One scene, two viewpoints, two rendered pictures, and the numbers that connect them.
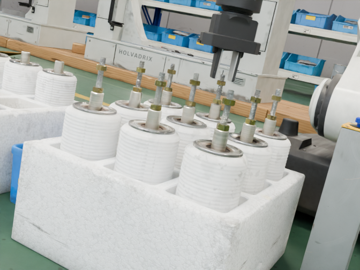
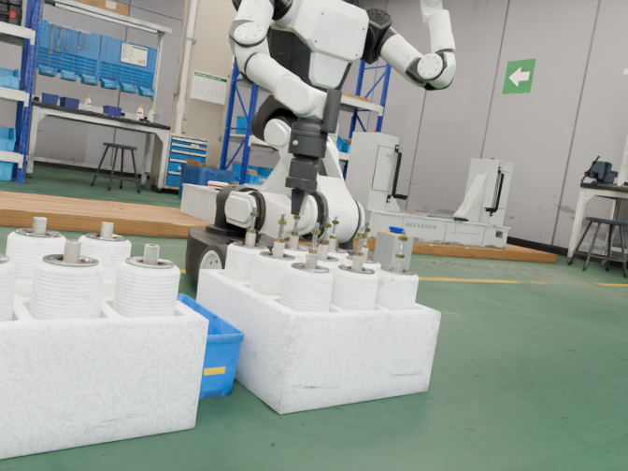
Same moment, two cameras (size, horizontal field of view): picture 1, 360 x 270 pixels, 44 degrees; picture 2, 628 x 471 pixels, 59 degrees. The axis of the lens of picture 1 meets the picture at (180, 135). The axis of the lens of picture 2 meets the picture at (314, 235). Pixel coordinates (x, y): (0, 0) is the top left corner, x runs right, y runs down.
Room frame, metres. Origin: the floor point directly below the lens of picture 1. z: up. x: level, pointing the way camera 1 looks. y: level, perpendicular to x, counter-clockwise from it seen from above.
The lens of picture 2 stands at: (0.29, 1.11, 0.42)
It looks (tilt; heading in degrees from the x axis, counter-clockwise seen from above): 6 degrees down; 296
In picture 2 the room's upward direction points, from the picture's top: 9 degrees clockwise
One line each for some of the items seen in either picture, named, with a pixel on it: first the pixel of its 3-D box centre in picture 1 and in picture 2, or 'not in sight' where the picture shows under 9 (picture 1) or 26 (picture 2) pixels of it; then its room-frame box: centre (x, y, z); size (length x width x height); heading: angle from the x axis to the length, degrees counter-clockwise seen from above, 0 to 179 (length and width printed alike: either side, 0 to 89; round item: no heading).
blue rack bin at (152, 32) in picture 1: (157, 33); not in sight; (6.71, 0.63, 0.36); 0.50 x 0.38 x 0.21; 151
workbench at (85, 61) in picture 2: not in sight; (100, 98); (5.33, -3.40, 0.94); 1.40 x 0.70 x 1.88; 61
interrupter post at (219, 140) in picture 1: (219, 140); (398, 264); (0.65, -0.06, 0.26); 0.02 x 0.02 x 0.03
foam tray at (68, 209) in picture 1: (169, 204); (311, 328); (0.80, -0.01, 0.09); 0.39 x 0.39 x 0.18; 63
